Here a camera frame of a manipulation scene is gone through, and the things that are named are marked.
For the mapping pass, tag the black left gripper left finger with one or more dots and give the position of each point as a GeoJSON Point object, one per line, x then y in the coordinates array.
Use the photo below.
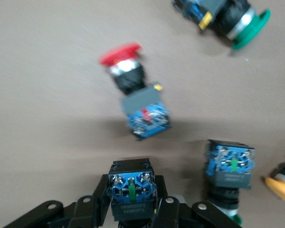
{"type": "Point", "coordinates": [85, 211]}

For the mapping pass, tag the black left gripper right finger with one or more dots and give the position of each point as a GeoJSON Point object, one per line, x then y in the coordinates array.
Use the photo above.
{"type": "Point", "coordinates": [175, 213]}

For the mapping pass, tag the red mushroom push button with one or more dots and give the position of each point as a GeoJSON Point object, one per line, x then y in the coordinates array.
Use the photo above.
{"type": "Point", "coordinates": [133, 204]}
{"type": "Point", "coordinates": [140, 104]}

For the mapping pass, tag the yellow mushroom push button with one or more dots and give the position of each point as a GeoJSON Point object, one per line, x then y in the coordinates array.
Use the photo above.
{"type": "Point", "coordinates": [279, 187]}

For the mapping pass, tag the green mushroom push button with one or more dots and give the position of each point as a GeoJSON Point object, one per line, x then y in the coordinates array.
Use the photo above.
{"type": "Point", "coordinates": [230, 175]}
{"type": "Point", "coordinates": [228, 16]}

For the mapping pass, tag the brown table cover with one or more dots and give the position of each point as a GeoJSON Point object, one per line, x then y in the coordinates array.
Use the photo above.
{"type": "Point", "coordinates": [38, 95]}

